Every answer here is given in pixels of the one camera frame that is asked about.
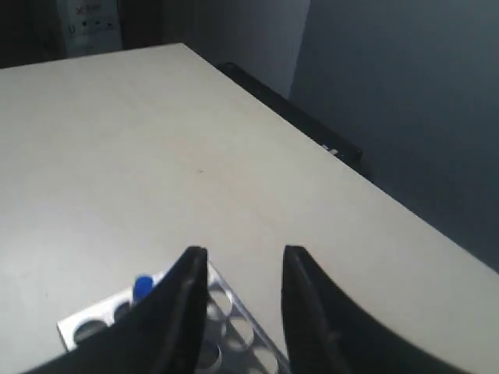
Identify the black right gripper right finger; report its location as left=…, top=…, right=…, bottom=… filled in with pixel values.
left=281, top=245, right=461, bottom=373

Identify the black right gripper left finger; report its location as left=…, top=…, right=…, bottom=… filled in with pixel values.
left=29, top=246, right=208, bottom=374

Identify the blue-capped test tube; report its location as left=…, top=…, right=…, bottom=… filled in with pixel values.
left=132, top=275, right=154, bottom=304

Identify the black bar behind table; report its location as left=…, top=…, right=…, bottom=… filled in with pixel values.
left=217, top=62, right=366, bottom=176

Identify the white cabinet with labels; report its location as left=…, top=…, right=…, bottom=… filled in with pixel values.
left=56, top=0, right=122, bottom=58

